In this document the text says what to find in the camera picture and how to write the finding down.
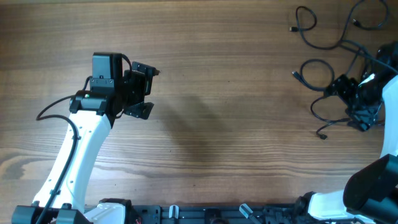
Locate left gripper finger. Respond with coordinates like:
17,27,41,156
123,102,154,120
132,62,157,95

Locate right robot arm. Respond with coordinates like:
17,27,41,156
298,42,397,223

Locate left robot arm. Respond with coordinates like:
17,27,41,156
11,52,160,223

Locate right camera cable black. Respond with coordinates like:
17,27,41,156
339,40,397,75

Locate camera cable black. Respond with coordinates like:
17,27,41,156
339,40,397,75
35,95,78,224

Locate left camera cable black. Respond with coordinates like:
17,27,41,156
35,95,78,224

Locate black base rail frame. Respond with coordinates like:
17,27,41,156
86,203,364,224

